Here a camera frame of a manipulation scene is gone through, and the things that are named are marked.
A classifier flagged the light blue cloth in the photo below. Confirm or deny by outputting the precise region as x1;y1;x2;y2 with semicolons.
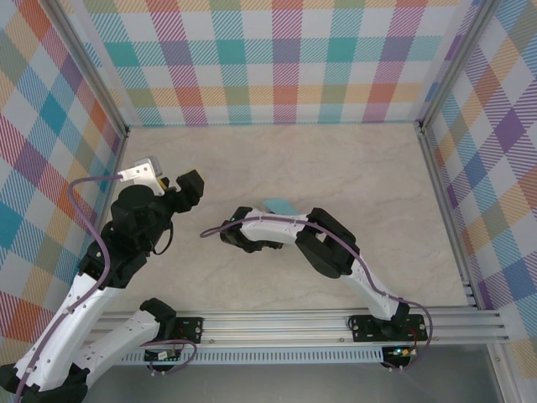
262;198;300;216

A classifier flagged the small circuit board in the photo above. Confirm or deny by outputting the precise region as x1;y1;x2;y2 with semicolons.
386;345;417;359
143;348;182;363

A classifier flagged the grey metal panel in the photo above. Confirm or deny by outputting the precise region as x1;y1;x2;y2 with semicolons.
83;364;504;403

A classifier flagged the thin black cable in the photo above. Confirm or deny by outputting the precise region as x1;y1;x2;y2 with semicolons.
150;220;175;257

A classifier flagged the purple cable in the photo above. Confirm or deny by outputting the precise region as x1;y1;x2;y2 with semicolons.
200;216;435;374
14;174;199;403

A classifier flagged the aluminium mounting rail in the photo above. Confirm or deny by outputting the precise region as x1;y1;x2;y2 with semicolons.
83;306;512;348

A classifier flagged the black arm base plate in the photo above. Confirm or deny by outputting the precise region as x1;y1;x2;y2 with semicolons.
349;313;428;344
157;315;206;346

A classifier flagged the slotted white cable duct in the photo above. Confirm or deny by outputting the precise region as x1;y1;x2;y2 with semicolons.
120;350;385;367

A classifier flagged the aluminium corner post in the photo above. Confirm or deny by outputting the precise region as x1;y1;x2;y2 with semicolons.
417;0;495;135
48;0;130;138

